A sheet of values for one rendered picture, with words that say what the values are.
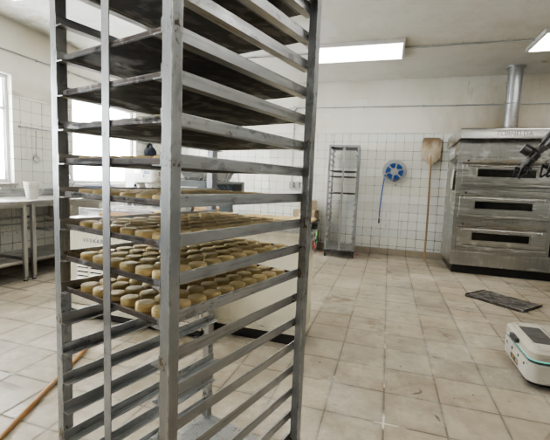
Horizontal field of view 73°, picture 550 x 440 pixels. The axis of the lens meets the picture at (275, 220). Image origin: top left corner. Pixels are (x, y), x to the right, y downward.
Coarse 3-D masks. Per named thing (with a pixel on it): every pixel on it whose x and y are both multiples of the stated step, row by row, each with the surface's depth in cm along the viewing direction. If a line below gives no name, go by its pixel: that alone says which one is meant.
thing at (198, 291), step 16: (224, 272) 124; (240, 272) 125; (256, 272) 128; (272, 272) 127; (80, 288) 107; (96, 288) 101; (112, 288) 103; (128, 288) 103; (144, 288) 106; (192, 288) 105; (208, 288) 109; (224, 288) 106; (128, 304) 93; (144, 304) 90; (192, 304) 96
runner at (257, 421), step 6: (288, 390) 135; (282, 396) 131; (288, 396) 135; (276, 402) 128; (282, 402) 132; (270, 408) 125; (276, 408) 128; (264, 414) 122; (270, 414) 125; (252, 420) 121; (258, 420) 119; (246, 426) 114; (252, 426) 117; (240, 432) 111; (246, 432) 114; (234, 438) 109; (240, 438) 112
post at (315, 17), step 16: (320, 0) 123; (320, 16) 124; (304, 144) 127; (304, 160) 128; (304, 176) 128; (304, 192) 128; (304, 208) 129; (304, 224) 129; (304, 240) 130; (304, 256) 130; (304, 272) 131; (304, 288) 131; (304, 304) 132; (304, 320) 134; (304, 336) 135; (304, 352) 136
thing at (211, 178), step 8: (208, 152) 152; (216, 152) 152; (208, 176) 153; (216, 176) 154; (208, 184) 153; (216, 184) 154; (208, 208) 154; (216, 208) 155; (208, 312) 158; (208, 328) 158; (208, 352) 159; (208, 392) 162
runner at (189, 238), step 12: (228, 228) 98; (240, 228) 102; (252, 228) 107; (264, 228) 112; (276, 228) 118; (288, 228) 124; (180, 240) 84; (192, 240) 87; (204, 240) 91; (216, 240) 94
